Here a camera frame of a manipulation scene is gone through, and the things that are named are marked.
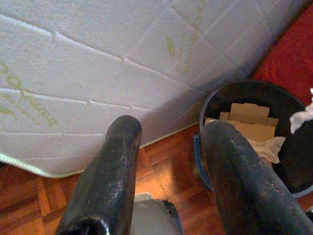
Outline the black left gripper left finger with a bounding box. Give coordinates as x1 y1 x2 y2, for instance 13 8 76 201
55 115 143 235

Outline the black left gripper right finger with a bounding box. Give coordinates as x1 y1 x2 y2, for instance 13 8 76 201
200 121 313 235

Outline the crumpled white tissue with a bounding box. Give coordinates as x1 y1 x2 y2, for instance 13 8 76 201
290 88 313 134
249 136 287 165

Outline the silver left robot leg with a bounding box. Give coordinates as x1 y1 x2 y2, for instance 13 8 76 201
132 193 183 235

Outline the brown torn cardboard piece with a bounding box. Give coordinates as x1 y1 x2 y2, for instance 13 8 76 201
205 102 279 147

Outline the black round trash bin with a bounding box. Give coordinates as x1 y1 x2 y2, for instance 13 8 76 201
193 79 313 199

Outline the red folded mattress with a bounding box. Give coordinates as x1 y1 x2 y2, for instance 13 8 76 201
251 2 313 106

